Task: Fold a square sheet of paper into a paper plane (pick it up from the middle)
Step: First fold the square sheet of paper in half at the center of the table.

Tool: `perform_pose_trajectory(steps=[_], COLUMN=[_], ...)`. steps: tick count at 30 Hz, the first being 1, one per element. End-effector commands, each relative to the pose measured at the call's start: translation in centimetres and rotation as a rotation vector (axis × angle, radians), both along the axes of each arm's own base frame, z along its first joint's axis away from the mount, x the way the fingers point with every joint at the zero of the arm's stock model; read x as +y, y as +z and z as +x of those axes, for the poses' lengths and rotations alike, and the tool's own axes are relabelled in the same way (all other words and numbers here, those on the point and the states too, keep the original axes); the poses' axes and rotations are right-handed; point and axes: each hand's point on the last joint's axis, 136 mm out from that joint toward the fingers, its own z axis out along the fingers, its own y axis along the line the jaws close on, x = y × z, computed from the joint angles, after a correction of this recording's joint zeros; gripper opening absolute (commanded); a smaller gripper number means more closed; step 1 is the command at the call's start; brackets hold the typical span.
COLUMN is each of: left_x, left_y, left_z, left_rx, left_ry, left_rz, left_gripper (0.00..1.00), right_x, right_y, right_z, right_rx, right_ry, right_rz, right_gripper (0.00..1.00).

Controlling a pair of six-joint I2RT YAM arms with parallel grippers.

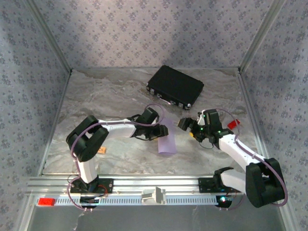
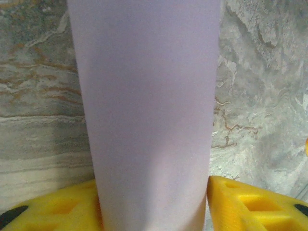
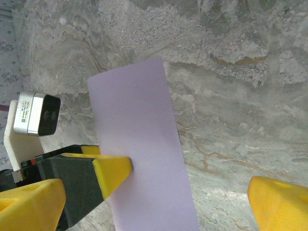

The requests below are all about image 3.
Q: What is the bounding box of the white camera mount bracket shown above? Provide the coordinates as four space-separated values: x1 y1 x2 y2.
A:
4 100 47 172

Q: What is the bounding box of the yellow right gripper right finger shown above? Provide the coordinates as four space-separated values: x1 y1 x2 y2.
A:
247 176 308 231

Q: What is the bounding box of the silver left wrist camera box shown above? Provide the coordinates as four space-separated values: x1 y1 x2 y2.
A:
13 91 61 137

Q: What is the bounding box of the lavender paper sheet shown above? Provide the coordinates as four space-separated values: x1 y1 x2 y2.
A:
87 56 200 231

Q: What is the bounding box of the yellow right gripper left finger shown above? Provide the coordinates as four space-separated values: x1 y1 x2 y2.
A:
0 178 66 231

